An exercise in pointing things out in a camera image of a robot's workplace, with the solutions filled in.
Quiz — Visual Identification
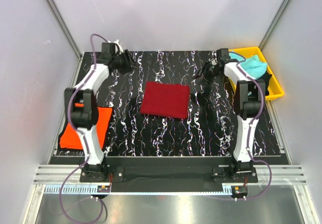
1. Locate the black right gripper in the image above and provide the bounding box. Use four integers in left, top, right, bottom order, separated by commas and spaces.
192, 60, 221, 87

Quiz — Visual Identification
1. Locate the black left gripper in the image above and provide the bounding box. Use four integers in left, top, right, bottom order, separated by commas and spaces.
112, 50, 139, 75

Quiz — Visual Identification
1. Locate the dark red polo shirt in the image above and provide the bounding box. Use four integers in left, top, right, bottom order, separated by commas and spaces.
140, 82, 190, 119

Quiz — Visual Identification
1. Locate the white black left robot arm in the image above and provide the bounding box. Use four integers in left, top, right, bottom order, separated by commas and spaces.
64, 49, 134, 182

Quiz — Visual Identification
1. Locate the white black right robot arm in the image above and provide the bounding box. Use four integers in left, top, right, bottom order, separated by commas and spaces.
194, 60, 265, 182

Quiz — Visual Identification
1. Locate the turquoise t shirt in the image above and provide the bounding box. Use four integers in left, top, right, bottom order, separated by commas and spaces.
229, 51, 267, 79

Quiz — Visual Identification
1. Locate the black t shirt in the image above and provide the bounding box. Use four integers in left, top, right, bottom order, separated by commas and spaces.
258, 71, 272, 96

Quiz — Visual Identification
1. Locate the yellow plastic bin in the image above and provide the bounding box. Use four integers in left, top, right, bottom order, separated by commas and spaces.
229, 46, 285, 101

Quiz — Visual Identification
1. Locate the folded orange t shirt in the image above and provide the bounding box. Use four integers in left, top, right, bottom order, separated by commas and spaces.
58, 107, 114, 150

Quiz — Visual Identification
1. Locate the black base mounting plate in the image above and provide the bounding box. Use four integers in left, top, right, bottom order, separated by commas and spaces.
49, 156, 289, 193

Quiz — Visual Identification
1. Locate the right orange connector box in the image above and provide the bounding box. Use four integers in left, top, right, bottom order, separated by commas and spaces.
232, 186, 248, 198

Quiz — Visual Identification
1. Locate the orange connector box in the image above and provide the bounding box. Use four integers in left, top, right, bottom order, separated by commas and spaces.
97, 183, 111, 193
232, 186, 248, 198

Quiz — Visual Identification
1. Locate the left orange connector box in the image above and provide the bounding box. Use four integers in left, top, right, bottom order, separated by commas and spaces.
97, 183, 111, 193

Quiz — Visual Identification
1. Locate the left corner aluminium post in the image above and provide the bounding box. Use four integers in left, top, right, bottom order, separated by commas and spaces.
45, 0, 82, 60

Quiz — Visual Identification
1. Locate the corner aluminium post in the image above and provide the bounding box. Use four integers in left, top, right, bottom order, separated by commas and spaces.
45, 0, 82, 60
259, 0, 292, 51

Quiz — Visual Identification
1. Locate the right corner aluminium post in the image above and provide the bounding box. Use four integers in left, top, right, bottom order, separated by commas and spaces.
259, 0, 292, 51

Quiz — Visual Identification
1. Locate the aluminium frame rail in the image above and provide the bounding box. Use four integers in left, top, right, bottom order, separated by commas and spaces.
35, 165, 306, 185

